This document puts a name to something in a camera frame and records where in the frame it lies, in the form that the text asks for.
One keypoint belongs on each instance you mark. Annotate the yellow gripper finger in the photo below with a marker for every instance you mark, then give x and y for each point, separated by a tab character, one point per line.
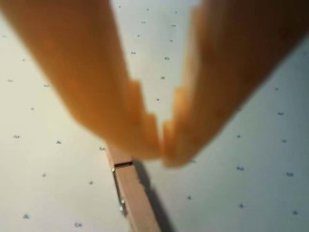
229	60
79	72

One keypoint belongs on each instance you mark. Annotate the wooden clothespin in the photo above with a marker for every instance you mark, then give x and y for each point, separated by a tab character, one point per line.
135	193

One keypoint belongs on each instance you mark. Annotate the white dotted mat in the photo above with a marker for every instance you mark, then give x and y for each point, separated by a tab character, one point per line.
48	169

